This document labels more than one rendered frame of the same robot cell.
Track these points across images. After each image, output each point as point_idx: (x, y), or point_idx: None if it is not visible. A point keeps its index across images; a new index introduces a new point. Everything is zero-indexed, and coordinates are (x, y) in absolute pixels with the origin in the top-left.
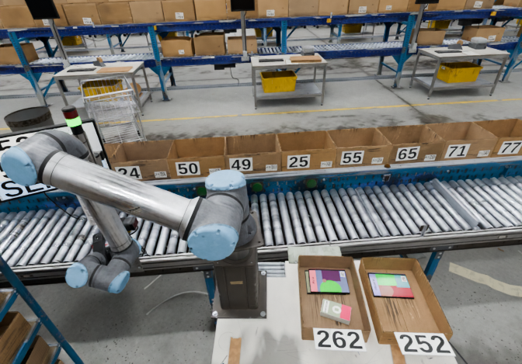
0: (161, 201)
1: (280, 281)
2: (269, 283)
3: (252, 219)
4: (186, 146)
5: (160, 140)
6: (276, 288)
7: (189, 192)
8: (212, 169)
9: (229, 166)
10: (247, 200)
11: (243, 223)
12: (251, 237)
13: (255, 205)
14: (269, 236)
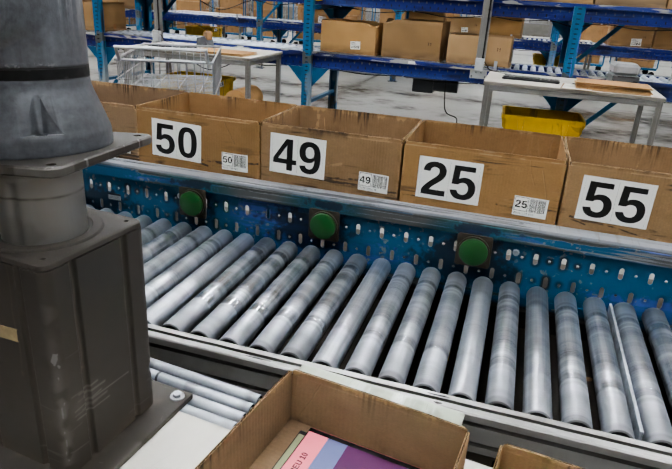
0: None
1: (206, 434)
2: (170, 428)
3: (78, 103)
4: (210, 113)
5: (161, 89)
6: (178, 447)
7: (169, 205)
8: (229, 155)
9: (269, 155)
10: (54, 9)
11: (19, 84)
12: (41, 147)
13: (298, 263)
14: (276, 328)
